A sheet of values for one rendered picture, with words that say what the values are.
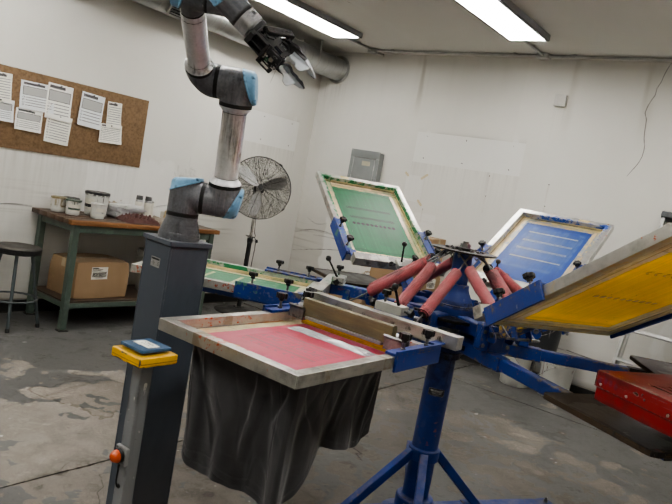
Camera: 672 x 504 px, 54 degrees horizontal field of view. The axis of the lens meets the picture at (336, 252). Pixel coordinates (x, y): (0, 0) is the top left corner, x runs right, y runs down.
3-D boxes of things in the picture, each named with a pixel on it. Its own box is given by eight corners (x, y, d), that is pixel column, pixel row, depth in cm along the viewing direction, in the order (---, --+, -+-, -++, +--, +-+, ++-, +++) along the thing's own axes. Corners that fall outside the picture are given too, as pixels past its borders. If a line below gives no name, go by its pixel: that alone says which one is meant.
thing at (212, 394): (271, 522, 188) (297, 378, 183) (171, 460, 214) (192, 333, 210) (278, 519, 190) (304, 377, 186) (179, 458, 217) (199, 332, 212)
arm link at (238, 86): (202, 209, 248) (221, 62, 230) (242, 216, 249) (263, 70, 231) (196, 218, 237) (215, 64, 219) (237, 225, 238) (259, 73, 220)
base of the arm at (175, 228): (149, 233, 241) (153, 206, 240) (184, 236, 253) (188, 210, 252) (172, 241, 231) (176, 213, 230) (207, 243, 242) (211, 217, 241)
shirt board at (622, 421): (745, 478, 193) (752, 452, 192) (646, 481, 177) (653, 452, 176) (481, 345, 314) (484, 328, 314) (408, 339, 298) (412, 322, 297)
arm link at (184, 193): (169, 208, 247) (175, 172, 245) (205, 214, 247) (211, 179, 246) (162, 210, 235) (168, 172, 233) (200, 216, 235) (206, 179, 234)
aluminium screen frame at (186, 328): (295, 390, 172) (297, 376, 172) (157, 329, 207) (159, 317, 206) (436, 358, 236) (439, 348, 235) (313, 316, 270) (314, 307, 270)
